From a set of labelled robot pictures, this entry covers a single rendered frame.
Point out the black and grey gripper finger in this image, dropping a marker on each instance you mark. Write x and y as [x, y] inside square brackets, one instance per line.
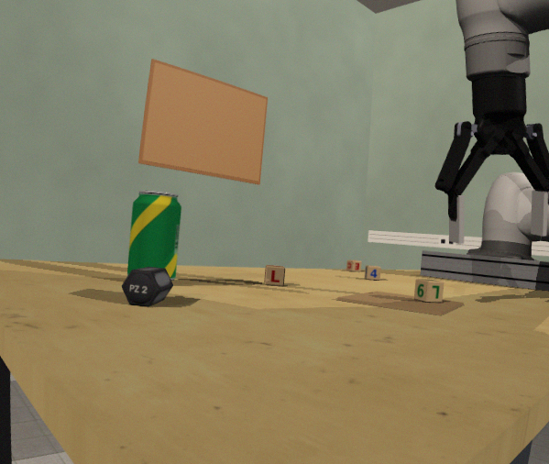
[534, 167]
[454, 181]

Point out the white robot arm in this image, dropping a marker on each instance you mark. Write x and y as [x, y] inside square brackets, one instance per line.
[496, 36]

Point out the tan square mat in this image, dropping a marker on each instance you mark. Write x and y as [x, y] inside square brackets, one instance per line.
[401, 302]

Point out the green and yellow drink can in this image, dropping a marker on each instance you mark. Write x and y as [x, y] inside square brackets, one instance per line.
[154, 235]

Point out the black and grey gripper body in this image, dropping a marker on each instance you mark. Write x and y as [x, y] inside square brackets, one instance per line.
[499, 102]

